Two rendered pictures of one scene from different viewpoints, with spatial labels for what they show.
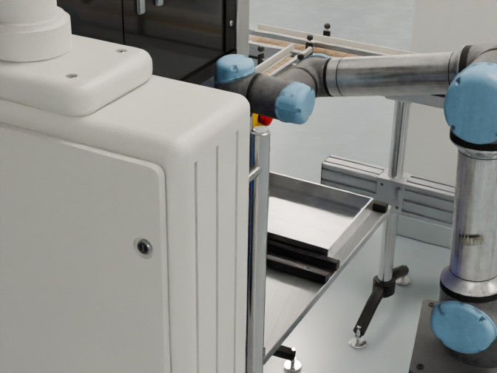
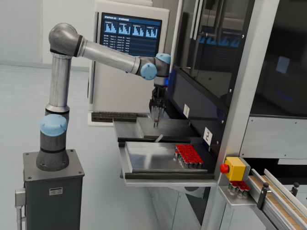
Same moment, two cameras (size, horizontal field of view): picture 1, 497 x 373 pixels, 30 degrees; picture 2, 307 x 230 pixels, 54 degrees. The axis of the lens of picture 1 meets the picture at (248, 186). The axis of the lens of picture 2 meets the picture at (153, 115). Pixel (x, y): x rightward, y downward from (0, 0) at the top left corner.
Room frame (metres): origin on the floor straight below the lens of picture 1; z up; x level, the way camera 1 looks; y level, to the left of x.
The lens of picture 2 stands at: (2.75, -0.99, 1.57)
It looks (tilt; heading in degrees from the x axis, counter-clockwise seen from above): 20 degrees down; 138
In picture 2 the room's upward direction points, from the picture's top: 8 degrees clockwise
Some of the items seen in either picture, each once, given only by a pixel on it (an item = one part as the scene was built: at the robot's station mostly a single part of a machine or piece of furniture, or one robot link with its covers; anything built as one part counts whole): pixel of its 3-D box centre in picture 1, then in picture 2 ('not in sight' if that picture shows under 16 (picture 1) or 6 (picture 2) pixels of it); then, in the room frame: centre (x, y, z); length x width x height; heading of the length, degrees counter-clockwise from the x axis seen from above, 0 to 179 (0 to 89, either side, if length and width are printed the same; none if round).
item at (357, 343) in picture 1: (382, 295); not in sight; (2.73, -0.48, 0.07); 0.50 x 0.08 x 0.14; 152
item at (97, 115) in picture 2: not in sight; (121, 117); (1.19, 0.14, 0.82); 0.40 x 0.14 x 0.02; 62
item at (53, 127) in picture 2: not in sight; (53, 131); (1.51, -0.47, 0.96); 0.13 x 0.12 x 0.14; 152
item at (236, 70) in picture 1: (235, 86); (162, 65); (1.64, 0.03, 1.29); 0.09 x 0.08 x 0.11; 62
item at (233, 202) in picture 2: not in sight; (239, 196); (2.23, 0.03, 0.87); 0.14 x 0.13 x 0.02; 62
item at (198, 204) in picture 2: not in sight; (160, 122); (1.20, 0.50, 0.73); 1.98 x 0.01 x 0.25; 152
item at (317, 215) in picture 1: (283, 210); (163, 158); (1.87, -0.08, 0.90); 0.34 x 0.26 x 0.04; 62
